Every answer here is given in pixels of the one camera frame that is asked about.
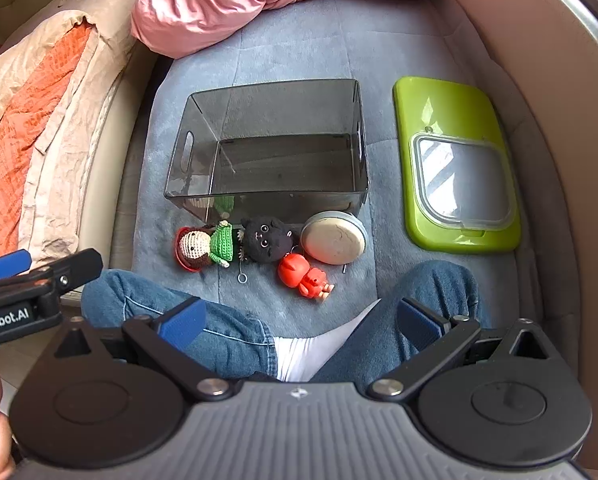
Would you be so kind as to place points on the green lid with clear window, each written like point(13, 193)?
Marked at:
point(439, 110)

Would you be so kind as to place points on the grey plush blanket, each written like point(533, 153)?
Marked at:
point(289, 50)

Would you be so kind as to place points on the white sock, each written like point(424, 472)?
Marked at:
point(309, 355)

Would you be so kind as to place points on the beige mattress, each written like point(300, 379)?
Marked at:
point(114, 125)

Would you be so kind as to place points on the crochet doll with green dress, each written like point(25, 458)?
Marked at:
point(196, 247)

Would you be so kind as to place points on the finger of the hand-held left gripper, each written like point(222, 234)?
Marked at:
point(74, 267)
point(6, 264)

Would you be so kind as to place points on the metal window frame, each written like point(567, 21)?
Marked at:
point(594, 15)

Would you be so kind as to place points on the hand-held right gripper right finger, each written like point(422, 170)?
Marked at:
point(421, 322)

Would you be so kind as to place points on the round grey zip pouch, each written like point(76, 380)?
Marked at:
point(331, 240)

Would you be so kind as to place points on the transparent grey storage box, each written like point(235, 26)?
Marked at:
point(279, 165)

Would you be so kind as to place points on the red toy figure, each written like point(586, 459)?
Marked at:
point(296, 270)

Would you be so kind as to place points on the person's right leg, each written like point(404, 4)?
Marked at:
point(444, 285)

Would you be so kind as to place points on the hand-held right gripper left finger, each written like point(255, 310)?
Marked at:
point(183, 321)

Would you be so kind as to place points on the pink quilt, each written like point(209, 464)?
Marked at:
point(219, 0)

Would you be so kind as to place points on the beige crumpled sheet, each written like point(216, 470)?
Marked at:
point(59, 125)

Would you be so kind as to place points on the orange knitted blanket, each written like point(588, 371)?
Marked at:
point(14, 150)

